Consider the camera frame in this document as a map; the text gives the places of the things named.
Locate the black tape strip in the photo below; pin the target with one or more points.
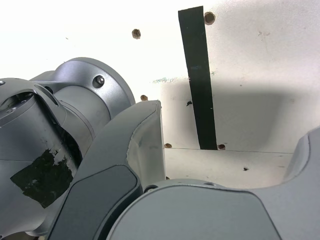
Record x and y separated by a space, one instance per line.
200 75

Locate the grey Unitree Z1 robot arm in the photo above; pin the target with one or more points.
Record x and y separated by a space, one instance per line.
75 82

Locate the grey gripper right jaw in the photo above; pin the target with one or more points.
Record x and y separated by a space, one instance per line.
212 215

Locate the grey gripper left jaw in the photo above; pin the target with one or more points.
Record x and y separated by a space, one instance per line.
110 150

